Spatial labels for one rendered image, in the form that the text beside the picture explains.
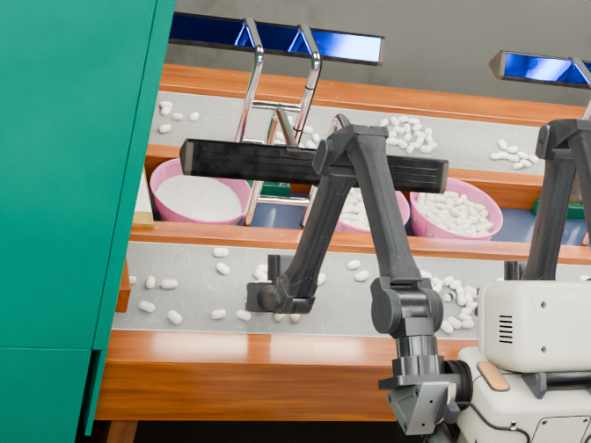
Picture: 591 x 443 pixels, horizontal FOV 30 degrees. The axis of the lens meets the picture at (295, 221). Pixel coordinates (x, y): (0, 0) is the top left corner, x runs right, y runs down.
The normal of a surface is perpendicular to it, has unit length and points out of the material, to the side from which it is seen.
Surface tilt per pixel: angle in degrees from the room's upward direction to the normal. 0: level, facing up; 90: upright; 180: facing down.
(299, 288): 87
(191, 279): 0
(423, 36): 90
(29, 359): 90
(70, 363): 90
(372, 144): 20
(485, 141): 0
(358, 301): 0
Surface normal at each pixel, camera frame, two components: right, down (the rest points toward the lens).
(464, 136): 0.24, -0.77
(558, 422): 0.29, 0.52
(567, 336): 0.35, -0.04
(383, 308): -0.91, -0.04
